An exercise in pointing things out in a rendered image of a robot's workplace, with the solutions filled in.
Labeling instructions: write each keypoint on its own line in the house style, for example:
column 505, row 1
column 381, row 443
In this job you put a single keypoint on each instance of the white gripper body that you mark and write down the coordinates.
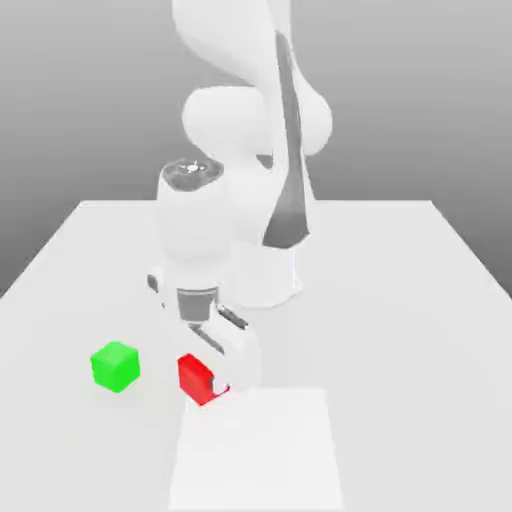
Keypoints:
column 240, row 352

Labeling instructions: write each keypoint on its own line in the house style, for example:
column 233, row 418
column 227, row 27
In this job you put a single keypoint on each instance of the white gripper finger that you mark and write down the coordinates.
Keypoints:
column 220, row 385

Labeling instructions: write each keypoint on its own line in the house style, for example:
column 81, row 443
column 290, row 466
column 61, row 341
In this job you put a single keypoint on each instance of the small red cube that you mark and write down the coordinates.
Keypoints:
column 195, row 380

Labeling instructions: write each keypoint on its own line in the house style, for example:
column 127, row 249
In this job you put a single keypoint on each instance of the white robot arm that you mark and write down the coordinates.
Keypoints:
column 224, row 120

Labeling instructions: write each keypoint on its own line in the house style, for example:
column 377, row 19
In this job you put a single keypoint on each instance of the small green cube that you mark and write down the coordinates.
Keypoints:
column 115, row 367

